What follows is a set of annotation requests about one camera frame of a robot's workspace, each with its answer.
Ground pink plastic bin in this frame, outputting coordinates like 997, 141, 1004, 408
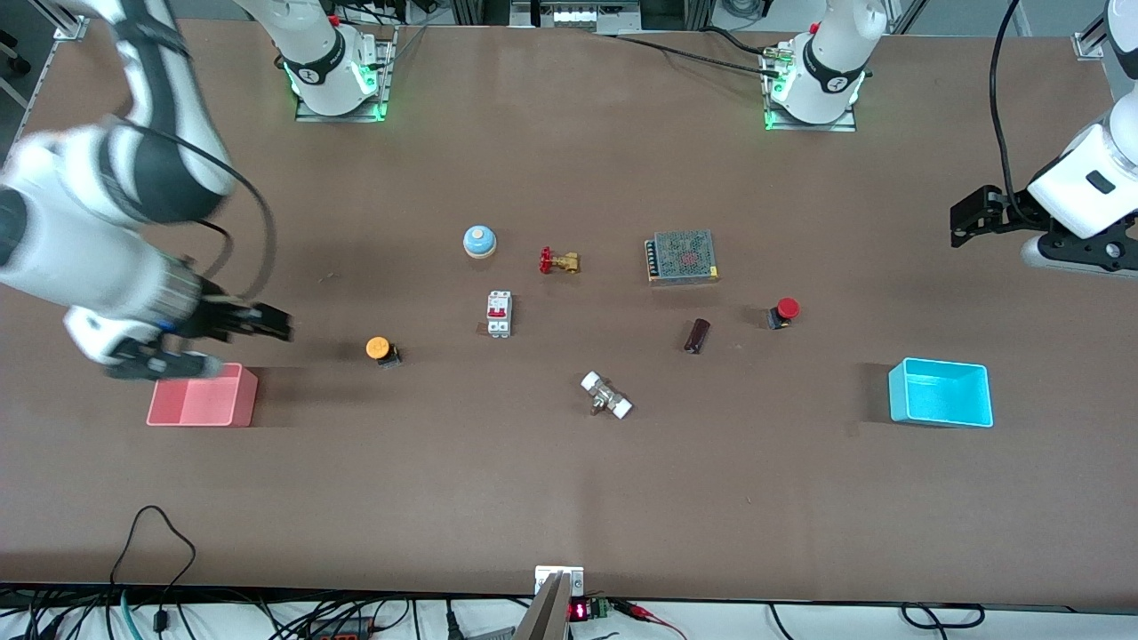
147, 363, 260, 428

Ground aluminium frame profile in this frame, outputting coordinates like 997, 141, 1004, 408
14, 0, 91, 136
1072, 18, 1113, 60

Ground cyan plastic bin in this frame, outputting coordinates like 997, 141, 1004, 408
888, 357, 994, 429

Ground metal fitting white caps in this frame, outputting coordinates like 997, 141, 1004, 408
580, 371, 635, 421

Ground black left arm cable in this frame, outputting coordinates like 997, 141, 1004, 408
989, 0, 1042, 228

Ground red clip lead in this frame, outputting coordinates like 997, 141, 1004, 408
617, 599, 691, 640

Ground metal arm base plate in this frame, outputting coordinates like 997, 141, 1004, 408
762, 40, 859, 133
295, 25, 394, 124

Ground white red circuit breaker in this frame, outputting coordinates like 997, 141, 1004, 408
485, 291, 515, 340

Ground white metal bracket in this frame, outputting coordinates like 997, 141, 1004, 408
533, 565, 586, 598

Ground grey background equipment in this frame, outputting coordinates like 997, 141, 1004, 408
510, 0, 642, 35

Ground grey camera mount pole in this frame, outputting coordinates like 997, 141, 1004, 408
513, 572, 571, 640

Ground metal mesh power supply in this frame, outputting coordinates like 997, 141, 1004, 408
645, 229, 721, 287

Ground black power strip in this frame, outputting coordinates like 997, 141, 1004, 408
306, 615, 380, 640

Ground black looped thin cable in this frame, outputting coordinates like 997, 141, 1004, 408
108, 505, 198, 634

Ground black coiled cable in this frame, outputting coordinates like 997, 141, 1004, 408
900, 602, 987, 631

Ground black cable on table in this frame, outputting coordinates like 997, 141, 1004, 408
612, 27, 785, 77

